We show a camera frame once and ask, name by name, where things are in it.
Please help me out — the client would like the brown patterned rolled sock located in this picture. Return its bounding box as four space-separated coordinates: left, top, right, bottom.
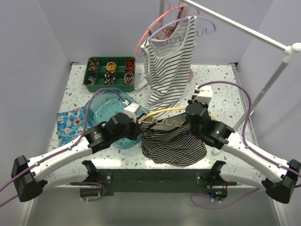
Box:
88 58 98 72

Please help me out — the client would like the yellow plastic hanger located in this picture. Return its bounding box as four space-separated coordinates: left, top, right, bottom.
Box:
139 103 218 127

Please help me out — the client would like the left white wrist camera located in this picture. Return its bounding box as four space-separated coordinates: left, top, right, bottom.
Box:
123 103 141 122

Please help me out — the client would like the grey black rolled sock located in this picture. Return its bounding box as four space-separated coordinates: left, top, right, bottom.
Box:
87 77 95 85

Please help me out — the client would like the white clothes rack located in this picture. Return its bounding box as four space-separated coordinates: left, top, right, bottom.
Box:
135 0 301 153

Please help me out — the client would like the yellow rolled sock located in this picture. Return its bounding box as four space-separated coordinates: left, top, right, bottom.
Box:
106 62 117 72

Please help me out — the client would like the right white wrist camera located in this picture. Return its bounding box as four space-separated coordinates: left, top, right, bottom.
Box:
191 85 213 105

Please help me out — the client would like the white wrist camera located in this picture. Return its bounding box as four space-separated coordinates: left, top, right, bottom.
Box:
123 103 141 122
191 85 213 105

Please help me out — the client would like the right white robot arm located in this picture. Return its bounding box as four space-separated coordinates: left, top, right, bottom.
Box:
185 101 301 204

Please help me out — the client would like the brown white patterned sock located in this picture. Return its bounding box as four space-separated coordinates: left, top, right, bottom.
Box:
124 72 134 85

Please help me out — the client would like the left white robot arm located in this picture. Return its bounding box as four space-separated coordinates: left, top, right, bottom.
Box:
11 113 140 202

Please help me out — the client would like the black beige patterned sock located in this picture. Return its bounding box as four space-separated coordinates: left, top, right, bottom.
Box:
104 72 115 85

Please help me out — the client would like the purple plastic hanger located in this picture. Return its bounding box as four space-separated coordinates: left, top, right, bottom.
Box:
135 16 217 56

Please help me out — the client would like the blue floral folded cloth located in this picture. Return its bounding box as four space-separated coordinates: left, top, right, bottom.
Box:
56 107 86 146

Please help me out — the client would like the pink plastic hanger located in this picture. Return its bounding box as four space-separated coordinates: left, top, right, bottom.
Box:
135 4 190 56

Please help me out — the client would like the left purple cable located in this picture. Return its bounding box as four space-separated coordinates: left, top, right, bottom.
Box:
0 87 130 208

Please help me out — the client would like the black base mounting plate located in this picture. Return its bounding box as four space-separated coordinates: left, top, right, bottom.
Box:
83 169 236 196

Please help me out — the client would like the red black rolled sock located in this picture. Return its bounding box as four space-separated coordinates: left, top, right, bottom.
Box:
126 58 135 72

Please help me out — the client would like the green compartment organizer tray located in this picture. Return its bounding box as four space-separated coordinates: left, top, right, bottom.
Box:
83 56 135 92

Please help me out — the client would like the teal transparent plastic bin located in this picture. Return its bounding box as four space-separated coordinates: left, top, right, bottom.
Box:
88 88 149 149

